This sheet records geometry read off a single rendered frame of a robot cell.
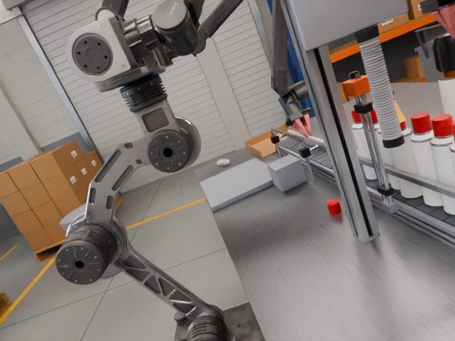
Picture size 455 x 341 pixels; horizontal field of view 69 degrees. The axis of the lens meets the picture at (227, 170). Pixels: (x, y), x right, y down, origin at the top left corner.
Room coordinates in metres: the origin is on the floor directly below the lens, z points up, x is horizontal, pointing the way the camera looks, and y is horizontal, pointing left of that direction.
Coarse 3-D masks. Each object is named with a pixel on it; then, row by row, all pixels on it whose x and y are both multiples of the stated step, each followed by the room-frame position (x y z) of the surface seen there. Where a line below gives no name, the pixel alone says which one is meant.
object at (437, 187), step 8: (272, 128) 1.52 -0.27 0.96; (288, 136) 1.32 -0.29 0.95; (296, 136) 1.24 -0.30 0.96; (312, 144) 1.10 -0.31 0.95; (320, 144) 1.04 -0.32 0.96; (360, 160) 0.81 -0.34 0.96; (368, 160) 0.78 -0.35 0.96; (392, 168) 0.69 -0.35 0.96; (400, 176) 0.65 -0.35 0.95; (408, 176) 0.63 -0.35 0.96; (416, 176) 0.61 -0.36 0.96; (424, 184) 0.59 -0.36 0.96; (432, 184) 0.56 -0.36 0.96; (440, 184) 0.55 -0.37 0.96; (440, 192) 0.55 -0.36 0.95; (448, 192) 0.53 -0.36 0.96
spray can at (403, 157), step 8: (408, 128) 0.67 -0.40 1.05; (408, 136) 0.66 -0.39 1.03; (408, 144) 0.66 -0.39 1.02; (392, 152) 0.68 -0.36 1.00; (400, 152) 0.66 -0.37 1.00; (408, 152) 0.66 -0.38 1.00; (400, 160) 0.67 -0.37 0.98; (408, 160) 0.66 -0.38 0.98; (400, 168) 0.67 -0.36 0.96; (408, 168) 0.66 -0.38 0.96; (416, 168) 0.66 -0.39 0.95; (400, 184) 0.68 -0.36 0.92; (408, 184) 0.66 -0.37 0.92; (416, 184) 0.66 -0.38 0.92; (408, 192) 0.67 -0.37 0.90; (416, 192) 0.66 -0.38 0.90
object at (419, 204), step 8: (280, 144) 1.50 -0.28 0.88; (288, 144) 1.45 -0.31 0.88; (296, 144) 1.40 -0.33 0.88; (304, 144) 1.36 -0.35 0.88; (296, 152) 1.30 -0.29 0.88; (312, 152) 1.22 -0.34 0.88; (320, 152) 1.19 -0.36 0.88; (320, 160) 1.11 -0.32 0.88; (328, 160) 1.08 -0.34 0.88; (368, 184) 0.81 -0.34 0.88; (376, 184) 0.79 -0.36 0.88; (400, 192) 0.71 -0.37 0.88; (400, 200) 0.68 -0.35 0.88; (408, 200) 0.67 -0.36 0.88; (416, 200) 0.65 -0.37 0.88; (416, 208) 0.63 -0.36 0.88; (424, 208) 0.62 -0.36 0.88; (432, 208) 0.61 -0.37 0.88; (440, 208) 0.59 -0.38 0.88; (432, 216) 0.59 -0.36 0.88; (440, 216) 0.57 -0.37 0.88; (448, 216) 0.56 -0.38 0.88
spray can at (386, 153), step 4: (380, 132) 0.73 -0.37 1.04; (380, 136) 0.73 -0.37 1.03; (380, 140) 0.74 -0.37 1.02; (384, 148) 0.73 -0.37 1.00; (388, 148) 0.72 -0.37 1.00; (384, 152) 0.73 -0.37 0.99; (388, 152) 0.72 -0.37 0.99; (384, 156) 0.74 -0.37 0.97; (388, 156) 0.72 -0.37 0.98; (388, 160) 0.73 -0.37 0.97; (392, 160) 0.72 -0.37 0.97; (388, 164) 0.73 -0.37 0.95; (392, 164) 0.72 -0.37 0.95; (392, 176) 0.73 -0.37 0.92; (392, 180) 0.73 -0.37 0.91; (396, 180) 0.72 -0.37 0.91; (392, 184) 0.73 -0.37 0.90; (396, 184) 0.72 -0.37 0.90; (396, 188) 0.72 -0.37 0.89
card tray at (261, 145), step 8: (280, 128) 1.88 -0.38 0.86; (288, 128) 1.82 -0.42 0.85; (264, 136) 1.87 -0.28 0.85; (248, 144) 1.77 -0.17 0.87; (256, 144) 1.84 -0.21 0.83; (264, 144) 1.77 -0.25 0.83; (272, 144) 1.71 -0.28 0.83; (256, 152) 1.65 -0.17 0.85; (264, 152) 1.63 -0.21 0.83; (272, 152) 1.58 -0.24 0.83
